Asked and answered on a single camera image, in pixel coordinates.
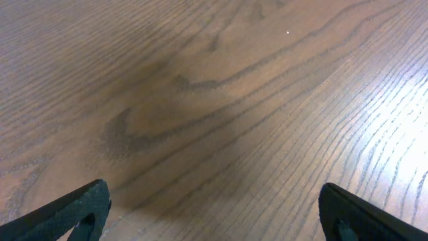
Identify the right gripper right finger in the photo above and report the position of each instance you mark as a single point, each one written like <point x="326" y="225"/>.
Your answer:
<point x="344" y="216"/>

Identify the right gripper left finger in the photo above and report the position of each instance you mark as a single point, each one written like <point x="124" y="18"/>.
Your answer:
<point x="83" y="212"/>

